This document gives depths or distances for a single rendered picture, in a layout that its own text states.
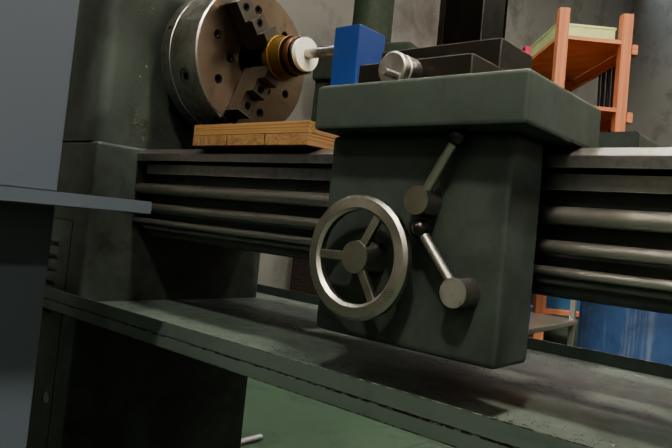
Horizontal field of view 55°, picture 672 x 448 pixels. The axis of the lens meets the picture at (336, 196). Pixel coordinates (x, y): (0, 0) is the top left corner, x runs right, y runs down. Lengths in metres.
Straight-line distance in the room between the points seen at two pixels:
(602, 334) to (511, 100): 2.63
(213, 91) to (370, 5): 4.04
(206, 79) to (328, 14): 4.73
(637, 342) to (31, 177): 2.73
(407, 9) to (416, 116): 6.13
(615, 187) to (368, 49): 0.58
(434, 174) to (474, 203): 0.06
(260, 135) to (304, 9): 4.77
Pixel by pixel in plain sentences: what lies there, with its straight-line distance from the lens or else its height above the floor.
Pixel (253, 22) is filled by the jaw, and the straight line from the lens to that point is 1.38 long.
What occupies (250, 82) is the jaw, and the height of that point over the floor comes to 1.02.
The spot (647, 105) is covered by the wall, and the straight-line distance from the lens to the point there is 11.37.
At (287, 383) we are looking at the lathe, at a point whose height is 0.53.
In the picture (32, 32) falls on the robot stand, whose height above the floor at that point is 0.97.
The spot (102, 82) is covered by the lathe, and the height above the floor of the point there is 0.98.
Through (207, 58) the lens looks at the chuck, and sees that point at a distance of 1.37.
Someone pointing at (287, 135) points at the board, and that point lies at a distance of 1.07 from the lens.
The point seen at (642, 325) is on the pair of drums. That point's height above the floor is 0.43.
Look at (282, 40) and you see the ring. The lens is 1.35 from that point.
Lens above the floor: 0.74
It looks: 3 degrees up
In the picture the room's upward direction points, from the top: 6 degrees clockwise
